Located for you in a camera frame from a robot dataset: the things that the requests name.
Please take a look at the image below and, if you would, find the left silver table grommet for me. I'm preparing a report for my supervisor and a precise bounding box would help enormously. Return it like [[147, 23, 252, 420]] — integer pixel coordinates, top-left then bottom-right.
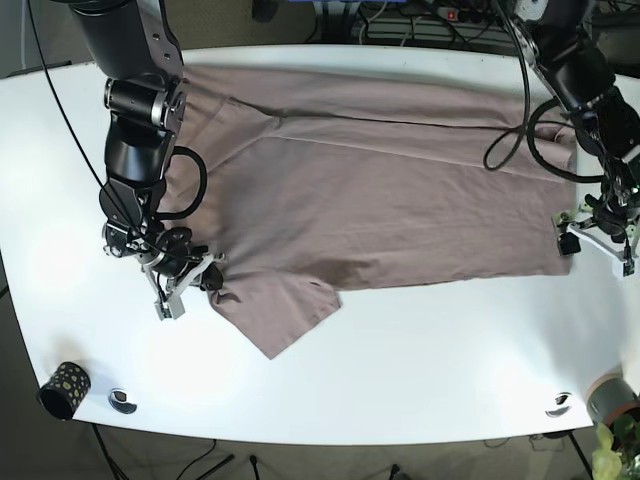
[[108, 389, 137, 415]]

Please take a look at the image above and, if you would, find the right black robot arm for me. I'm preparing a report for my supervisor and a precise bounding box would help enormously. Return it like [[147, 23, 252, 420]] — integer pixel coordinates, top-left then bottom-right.
[[67, 0, 222, 320]]

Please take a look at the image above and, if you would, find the grey flower pot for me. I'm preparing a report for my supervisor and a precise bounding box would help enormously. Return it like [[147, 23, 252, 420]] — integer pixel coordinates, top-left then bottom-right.
[[585, 374, 639, 427]]

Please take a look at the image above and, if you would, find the dusty pink garment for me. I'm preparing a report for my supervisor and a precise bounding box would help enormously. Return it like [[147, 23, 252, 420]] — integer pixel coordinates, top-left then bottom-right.
[[178, 65, 575, 358]]

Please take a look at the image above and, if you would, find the green potted plant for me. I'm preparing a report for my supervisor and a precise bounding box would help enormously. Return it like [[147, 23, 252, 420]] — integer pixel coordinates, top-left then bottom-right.
[[592, 413, 639, 480]]

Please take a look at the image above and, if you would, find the black gold-dotted cup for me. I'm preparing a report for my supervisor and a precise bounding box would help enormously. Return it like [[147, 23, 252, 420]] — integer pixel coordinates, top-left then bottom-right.
[[37, 362, 91, 421]]

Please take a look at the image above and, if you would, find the right silver table grommet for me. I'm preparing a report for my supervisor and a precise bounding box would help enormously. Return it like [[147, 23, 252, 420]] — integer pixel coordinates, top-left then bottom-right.
[[544, 392, 574, 419]]

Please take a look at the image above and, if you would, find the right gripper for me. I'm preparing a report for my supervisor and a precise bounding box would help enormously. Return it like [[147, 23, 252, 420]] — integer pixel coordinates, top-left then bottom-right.
[[140, 247, 226, 320]]

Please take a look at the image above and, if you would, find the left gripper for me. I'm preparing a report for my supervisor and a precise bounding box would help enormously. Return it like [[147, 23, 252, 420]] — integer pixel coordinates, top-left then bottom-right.
[[552, 196, 639, 278]]

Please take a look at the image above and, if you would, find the silver table grommet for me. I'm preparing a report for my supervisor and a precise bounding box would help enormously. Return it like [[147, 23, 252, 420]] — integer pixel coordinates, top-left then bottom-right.
[[544, 392, 574, 419], [108, 389, 137, 415]]

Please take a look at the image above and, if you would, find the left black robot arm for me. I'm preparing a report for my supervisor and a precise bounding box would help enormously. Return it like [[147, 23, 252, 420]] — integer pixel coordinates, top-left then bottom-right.
[[492, 1, 639, 278]]

